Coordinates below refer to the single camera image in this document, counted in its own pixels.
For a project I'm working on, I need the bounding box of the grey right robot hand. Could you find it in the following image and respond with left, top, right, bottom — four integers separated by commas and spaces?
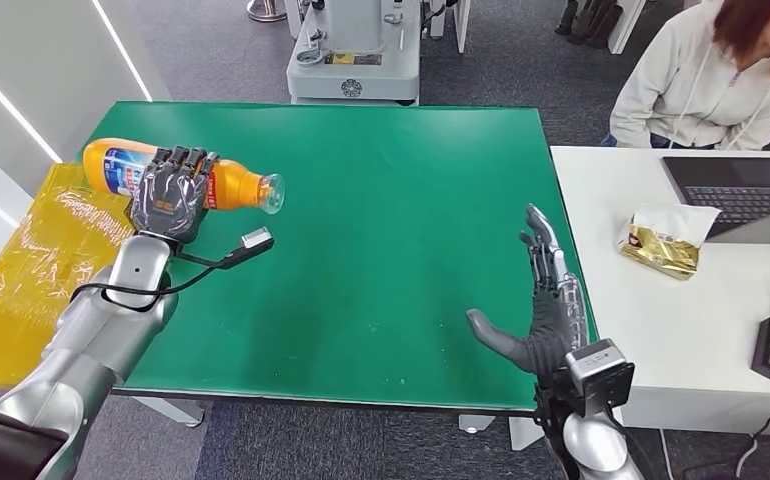
465, 203, 589, 380

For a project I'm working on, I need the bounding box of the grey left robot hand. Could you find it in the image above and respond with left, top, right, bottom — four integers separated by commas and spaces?
129, 146, 221, 247

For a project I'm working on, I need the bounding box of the orange plastic bottle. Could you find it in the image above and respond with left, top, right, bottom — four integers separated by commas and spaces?
81, 137, 288, 216

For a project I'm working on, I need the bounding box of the white table foot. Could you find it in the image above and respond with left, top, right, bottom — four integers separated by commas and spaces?
131, 395, 206, 429
457, 413, 496, 437

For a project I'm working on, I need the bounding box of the white desk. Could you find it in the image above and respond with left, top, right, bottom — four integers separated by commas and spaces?
509, 145, 770, 453

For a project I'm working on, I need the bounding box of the gold snack bag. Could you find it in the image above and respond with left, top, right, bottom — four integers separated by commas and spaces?
616, 203, 723, 284

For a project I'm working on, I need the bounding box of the yellow taped cardboard box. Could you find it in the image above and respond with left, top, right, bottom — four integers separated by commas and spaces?
0, 161, 139, 391

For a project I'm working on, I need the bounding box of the chrome stand base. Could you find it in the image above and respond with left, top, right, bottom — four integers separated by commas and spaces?
246, 0, 289, 25

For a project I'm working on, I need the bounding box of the grey robot stand machine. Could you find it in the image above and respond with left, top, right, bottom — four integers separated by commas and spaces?
284, 0, 474, 108

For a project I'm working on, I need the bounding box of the grey laptop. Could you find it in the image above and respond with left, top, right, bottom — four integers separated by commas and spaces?
659, 156, 770, 247

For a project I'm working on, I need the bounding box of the person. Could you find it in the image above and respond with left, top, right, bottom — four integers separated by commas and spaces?
599, 0, 770, 153

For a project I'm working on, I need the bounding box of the black foam roller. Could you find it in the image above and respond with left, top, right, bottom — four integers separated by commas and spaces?
553, 0, 580, 38
566, 0, 604, 48
586, 3, 625, 52

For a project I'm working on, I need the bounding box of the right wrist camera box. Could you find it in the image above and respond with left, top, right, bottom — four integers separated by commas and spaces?
564, 338, 637, 420

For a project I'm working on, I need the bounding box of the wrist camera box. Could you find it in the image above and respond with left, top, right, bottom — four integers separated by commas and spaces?
564, 338, 637, 420
224, 226, 276, 271

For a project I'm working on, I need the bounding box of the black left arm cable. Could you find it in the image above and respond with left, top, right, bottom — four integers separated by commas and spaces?
69, 246, 255, 314

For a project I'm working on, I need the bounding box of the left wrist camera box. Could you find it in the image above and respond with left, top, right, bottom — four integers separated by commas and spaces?
224, 226, 276, 271

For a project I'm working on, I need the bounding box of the white wall light strip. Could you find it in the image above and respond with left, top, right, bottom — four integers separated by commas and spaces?
90, 0, 155, 105
0, 46, 64, 166

